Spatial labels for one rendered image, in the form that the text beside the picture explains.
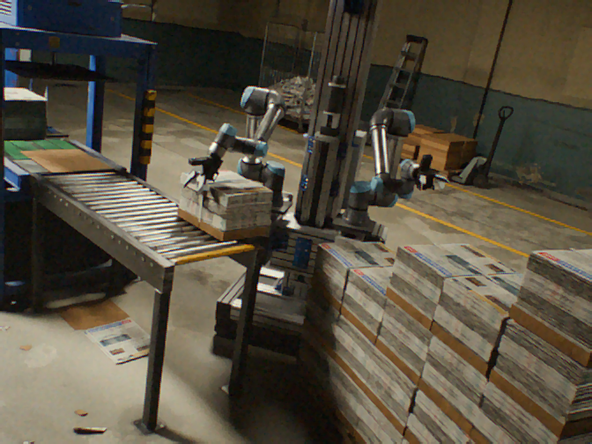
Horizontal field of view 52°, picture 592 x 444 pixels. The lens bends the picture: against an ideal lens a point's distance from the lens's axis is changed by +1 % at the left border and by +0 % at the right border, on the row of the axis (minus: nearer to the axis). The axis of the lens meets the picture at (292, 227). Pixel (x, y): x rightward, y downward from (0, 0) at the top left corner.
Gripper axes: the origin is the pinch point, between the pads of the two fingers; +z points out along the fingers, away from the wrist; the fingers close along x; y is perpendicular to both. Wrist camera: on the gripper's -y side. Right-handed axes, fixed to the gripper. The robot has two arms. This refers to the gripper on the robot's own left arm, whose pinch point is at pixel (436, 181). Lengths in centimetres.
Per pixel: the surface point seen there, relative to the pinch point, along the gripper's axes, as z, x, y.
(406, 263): 46, 32, 18
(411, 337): 58, 32, 44
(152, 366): 15, 130, 74
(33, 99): -177, 201, -9
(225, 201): -16, 95, 11
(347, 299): 15, 44, 49
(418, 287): 55, 30, 24
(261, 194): -26, 77, 11
